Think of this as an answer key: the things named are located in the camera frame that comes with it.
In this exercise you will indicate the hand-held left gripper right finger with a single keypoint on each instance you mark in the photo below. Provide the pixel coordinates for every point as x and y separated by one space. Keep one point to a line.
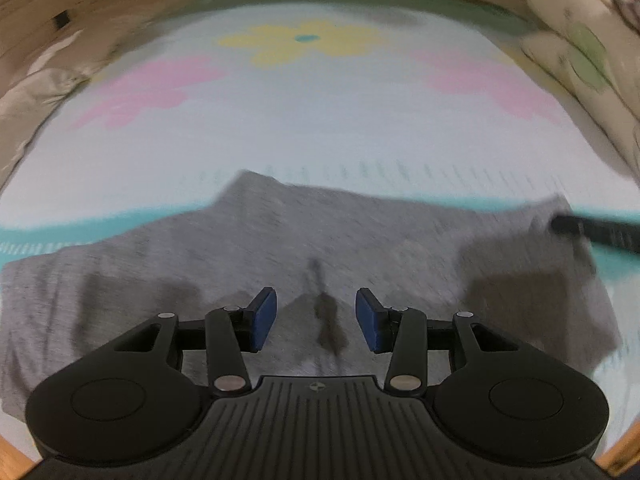
369 321

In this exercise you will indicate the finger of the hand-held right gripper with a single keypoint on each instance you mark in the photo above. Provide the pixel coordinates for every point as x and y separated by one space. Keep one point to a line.
595 232

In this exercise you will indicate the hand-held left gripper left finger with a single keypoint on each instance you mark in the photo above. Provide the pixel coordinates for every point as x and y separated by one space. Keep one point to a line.
264 320

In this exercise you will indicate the grey pants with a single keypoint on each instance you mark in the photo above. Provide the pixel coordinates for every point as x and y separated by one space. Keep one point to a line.
300 240

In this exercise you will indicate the cream leaf print quilt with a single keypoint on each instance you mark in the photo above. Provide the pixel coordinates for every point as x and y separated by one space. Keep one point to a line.
580 45

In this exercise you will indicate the floral bed sheet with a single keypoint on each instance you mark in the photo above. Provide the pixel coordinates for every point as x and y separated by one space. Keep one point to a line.
320 120

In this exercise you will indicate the beige pillow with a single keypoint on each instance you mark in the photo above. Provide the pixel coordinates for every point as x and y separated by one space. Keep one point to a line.
45 85

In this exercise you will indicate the wall socket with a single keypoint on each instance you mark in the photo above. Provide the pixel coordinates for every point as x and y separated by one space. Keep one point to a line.
62 20

